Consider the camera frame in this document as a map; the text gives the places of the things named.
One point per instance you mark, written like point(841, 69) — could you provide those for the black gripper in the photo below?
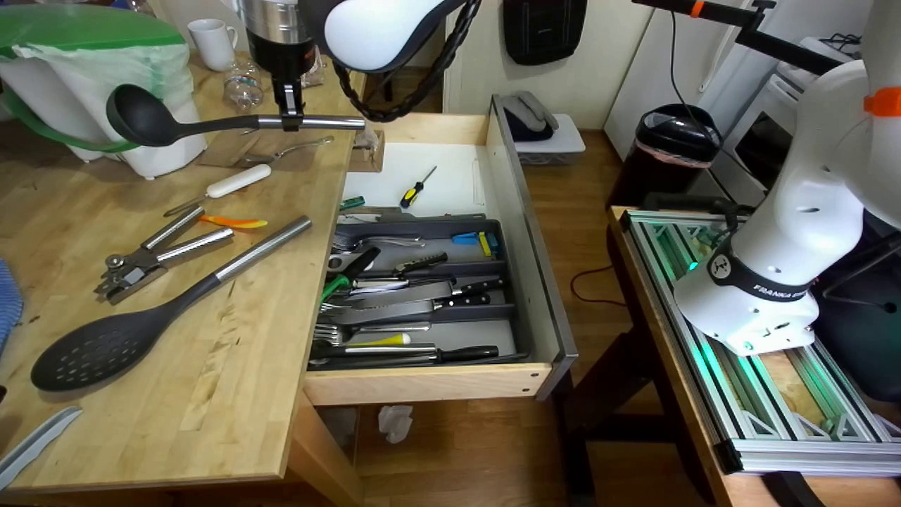
point(289, 64)

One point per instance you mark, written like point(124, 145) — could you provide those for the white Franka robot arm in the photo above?
point(383, 32)

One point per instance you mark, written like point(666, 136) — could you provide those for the wooden drawer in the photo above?
point(422, 383)

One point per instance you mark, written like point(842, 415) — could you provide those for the small glass jar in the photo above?
point(244, 90)

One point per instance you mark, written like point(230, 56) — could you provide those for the small wooden block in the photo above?
point(367, 150)

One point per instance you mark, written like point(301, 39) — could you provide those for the white mug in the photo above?
point(213, 43)

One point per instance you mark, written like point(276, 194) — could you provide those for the orange peeler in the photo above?
point(235, 222)

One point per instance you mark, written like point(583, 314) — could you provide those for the yellow and black screwdriver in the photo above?
point(411, 191)

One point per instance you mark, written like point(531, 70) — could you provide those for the metal can opener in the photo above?
point(151, 253)

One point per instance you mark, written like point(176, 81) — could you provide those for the blue and yellow utensil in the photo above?
point(473, 239)

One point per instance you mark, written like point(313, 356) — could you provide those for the white bag with green trim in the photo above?
point(58, 85)

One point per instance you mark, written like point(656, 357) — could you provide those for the grey device on platform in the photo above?
point(531, 116)

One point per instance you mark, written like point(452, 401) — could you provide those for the black hanging bag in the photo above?
point(545, 29)

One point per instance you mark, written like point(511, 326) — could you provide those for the grey cutlery tray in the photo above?
point(508, 281)

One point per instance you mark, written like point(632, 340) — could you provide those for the white crumpled plastic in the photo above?
point(394, 423)

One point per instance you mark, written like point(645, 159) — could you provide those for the blue cloth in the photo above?
point(6, 304)

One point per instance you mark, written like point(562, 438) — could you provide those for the black round appliance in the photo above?
point(677, 140)

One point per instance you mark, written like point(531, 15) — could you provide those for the flat metal blade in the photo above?
point(38, 439)

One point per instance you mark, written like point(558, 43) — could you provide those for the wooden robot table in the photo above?
point(656, 339)

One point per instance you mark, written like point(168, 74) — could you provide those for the aluminium frame base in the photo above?
point(750, 395)

